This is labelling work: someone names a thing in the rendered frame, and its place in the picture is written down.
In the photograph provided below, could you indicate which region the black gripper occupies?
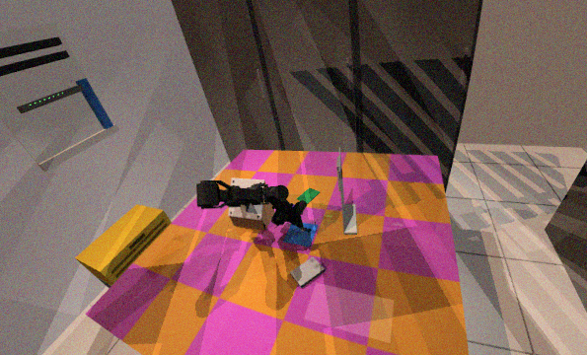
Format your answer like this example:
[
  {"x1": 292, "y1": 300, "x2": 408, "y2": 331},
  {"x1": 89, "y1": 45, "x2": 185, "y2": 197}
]
[{"x1": 271, "y1": 199, "x2": 308, "y2": 228}]

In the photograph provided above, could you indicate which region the green flat square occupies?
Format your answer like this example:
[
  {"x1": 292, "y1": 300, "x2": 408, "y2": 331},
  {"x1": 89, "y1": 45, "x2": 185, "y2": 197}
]
[{"x1": 297, "y1": 188, "x2": 320, "y2": 204}]

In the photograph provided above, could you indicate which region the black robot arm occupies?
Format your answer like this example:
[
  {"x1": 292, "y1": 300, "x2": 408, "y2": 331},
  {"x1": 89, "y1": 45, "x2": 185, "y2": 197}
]
[{"x1": 196, "y1": 180, "x2": 290, "y2": 226}]

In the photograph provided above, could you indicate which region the grey panel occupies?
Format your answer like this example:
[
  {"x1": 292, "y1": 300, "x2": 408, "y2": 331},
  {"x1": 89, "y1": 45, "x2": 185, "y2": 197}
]
[{"x1": 336, "y1": 147, "x2": 357, "y2": 235}]

